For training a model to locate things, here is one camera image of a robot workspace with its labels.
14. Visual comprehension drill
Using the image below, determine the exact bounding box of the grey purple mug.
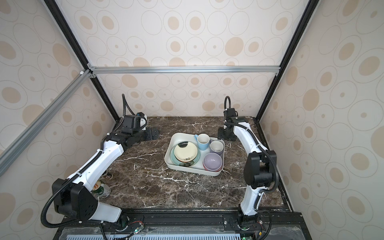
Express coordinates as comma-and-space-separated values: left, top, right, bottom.
209, 140, 225, 156

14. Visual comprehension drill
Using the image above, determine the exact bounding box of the white plastic bin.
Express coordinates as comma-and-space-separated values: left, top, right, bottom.
164, 133, 225, 177

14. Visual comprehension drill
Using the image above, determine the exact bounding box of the light blue mug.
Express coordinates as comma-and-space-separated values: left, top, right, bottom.
195, 134, 211, 151

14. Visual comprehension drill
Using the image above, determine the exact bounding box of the lilac purple bowl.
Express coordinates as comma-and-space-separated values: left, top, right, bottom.
203, 153, 223, 172

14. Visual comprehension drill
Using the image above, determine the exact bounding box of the mint green floral plate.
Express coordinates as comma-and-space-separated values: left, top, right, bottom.
170, 147, 201, 167

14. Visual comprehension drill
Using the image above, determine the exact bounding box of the cream floral plate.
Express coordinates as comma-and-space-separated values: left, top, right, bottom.
175, 141, 198, 162

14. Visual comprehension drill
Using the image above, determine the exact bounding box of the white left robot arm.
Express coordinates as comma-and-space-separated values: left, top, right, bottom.
40, 112, 159, 230

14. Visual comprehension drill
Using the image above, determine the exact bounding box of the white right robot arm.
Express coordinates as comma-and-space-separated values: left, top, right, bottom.
218, 108, 280, 217

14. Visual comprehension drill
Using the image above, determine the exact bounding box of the green drink can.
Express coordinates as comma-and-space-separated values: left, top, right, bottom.
91, 180, 111, 199

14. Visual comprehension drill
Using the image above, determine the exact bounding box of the left diagonal aluminium bar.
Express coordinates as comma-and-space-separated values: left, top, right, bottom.
1, 70, 91, 175

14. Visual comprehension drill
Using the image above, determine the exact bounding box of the horizontal aluminium frame bar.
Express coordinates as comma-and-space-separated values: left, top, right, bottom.
91, 66, 280, 74

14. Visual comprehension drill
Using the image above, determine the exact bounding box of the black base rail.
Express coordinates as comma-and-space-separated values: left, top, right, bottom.
54, 210, 311, 240

